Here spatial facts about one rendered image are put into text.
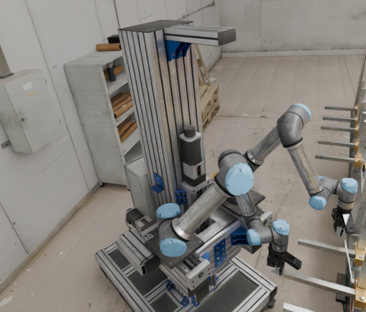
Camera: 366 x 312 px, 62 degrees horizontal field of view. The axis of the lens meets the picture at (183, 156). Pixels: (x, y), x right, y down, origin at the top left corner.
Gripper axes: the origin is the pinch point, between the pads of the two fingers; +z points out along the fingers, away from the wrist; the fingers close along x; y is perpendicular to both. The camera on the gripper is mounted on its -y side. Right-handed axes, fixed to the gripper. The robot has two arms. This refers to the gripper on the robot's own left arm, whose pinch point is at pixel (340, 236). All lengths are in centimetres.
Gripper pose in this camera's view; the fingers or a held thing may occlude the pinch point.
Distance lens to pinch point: 191.5
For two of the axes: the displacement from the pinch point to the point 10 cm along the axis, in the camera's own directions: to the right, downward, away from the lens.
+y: 0.7, -5.2, 8.5
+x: -9.9, 0.5, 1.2
